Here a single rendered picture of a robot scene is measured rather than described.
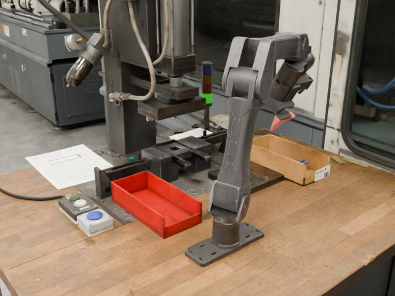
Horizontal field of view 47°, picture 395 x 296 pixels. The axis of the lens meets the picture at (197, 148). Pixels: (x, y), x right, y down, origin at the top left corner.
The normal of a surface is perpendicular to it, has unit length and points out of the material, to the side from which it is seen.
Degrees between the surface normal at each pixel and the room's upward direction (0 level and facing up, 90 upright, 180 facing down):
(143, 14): 90
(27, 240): 0
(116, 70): 90
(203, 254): 0
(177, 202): 90
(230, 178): 77
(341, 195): 0
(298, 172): 90
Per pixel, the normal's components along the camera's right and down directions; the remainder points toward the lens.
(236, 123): -0.53, 0.11
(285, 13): -0.81, 0.22
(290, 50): 0.76, 0.29
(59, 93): 0.59, 0.30
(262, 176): 0.00, -0.93
